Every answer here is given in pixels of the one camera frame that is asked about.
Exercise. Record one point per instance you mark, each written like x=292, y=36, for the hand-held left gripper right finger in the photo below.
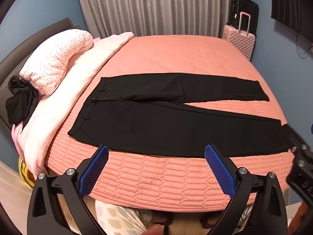
x=220, y=171

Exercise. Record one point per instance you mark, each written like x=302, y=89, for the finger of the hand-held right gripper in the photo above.
x=299, y=142

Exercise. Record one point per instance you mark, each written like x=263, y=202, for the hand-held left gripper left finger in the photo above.
x=94, y=171

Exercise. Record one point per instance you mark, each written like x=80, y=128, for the black pants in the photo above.
x=146, y=127

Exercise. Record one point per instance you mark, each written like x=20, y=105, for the person's right forearm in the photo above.
x=308, y=210

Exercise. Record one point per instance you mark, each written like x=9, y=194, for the person's patterned trousers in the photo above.
x=117, y=220

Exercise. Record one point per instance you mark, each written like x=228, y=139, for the yellow object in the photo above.
x=23, y=173

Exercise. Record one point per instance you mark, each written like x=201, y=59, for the light pink blanket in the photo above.
x=80, y=73

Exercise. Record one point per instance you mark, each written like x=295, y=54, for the black crumpled cloth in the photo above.
x=22, y=102

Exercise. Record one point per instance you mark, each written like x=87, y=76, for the pink suitcase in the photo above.
x=240, y=44

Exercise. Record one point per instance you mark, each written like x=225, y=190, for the salmon quilted bedspread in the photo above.
x=183, y=58

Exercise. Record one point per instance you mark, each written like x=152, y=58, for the pink floral pillow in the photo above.
x=56, y=53

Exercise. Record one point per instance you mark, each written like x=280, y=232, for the grey bed headboard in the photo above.
x=14, y=51

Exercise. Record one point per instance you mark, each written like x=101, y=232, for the black suitcase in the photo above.
x=244, y=5

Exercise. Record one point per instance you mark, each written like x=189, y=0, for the grey pleated curtain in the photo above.
x=159, y=5

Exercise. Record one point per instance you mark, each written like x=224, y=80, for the black wall television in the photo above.
x=293, y=5

